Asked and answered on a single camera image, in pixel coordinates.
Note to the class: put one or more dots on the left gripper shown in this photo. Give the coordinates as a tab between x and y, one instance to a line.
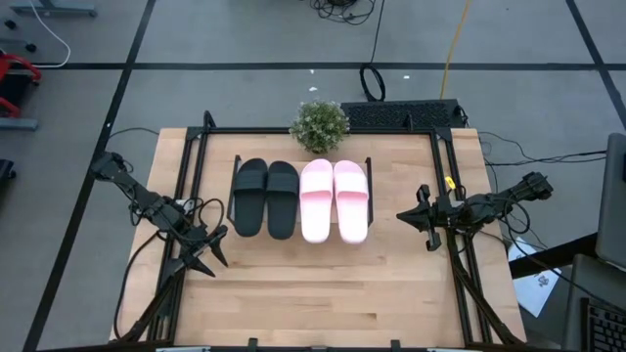
200	244

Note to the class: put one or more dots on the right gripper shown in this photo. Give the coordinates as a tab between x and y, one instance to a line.
442	217

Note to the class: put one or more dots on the pink rubber slide sandal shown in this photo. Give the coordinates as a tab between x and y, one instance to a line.
316	205
351	205

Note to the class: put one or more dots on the black rubber slide sandal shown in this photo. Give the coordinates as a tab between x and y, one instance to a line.
282	203
250	200

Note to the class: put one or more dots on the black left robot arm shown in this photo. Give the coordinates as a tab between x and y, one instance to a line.
147	203

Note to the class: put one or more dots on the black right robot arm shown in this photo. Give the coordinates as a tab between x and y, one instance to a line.
489	207

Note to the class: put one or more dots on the wooden shelf with black legs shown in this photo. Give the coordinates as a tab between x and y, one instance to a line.
365	163

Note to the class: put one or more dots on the small potted green plant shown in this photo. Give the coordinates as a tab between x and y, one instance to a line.
320	127

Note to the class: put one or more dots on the white paper sheet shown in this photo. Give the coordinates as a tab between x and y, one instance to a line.
535	288

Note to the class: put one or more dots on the black desk edge bar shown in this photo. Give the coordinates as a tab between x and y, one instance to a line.
552	256

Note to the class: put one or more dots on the gray monitor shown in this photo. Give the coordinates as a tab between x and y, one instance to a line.
613	205

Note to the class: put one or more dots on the black caster wheel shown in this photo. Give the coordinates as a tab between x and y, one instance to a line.
11	23
31	47

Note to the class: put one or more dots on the red step stool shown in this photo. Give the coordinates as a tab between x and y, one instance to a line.
10	61

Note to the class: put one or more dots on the black metal table frame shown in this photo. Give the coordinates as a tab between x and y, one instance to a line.
318	131

